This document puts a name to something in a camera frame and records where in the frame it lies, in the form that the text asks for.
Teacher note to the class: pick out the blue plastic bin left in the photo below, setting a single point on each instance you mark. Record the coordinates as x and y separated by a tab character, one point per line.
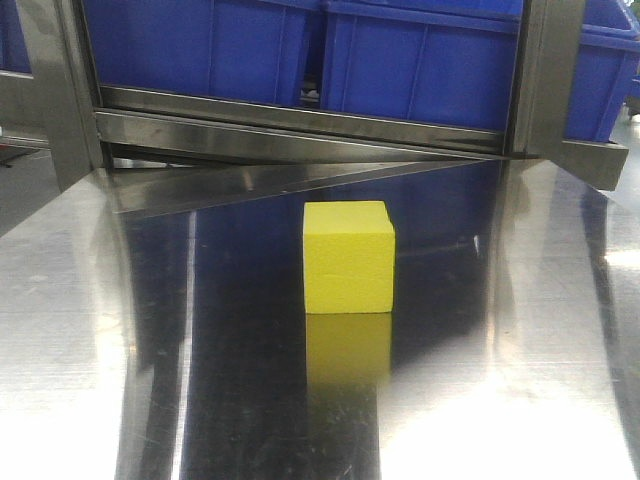
242	50

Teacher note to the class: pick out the yellow foam block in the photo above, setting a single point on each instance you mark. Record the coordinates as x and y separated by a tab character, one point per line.
349	250

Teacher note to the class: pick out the blue plastic bin middle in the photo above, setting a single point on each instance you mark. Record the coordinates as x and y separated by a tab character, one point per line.
446	66

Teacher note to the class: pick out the stainless steel shelf rack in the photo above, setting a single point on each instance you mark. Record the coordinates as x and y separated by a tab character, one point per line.
61	106

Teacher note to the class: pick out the blue plastic bin right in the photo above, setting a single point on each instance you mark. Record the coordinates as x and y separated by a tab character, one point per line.
607	61

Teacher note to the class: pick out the blue plastic bin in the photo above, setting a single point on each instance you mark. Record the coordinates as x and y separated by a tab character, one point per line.
446	66
242	50
607	61

